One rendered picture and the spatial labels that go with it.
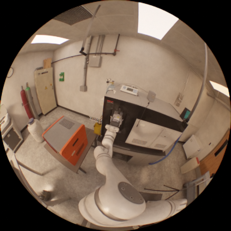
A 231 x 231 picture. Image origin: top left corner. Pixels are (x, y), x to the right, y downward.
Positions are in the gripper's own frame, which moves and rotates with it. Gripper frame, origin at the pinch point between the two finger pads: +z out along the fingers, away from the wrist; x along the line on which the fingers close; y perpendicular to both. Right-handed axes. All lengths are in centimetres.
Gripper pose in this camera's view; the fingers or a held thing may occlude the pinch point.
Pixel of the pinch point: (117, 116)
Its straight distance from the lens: 62.2
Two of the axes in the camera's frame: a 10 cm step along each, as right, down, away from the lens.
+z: 2.3, -5.3, 8.2
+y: -1.8, 8.0, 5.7
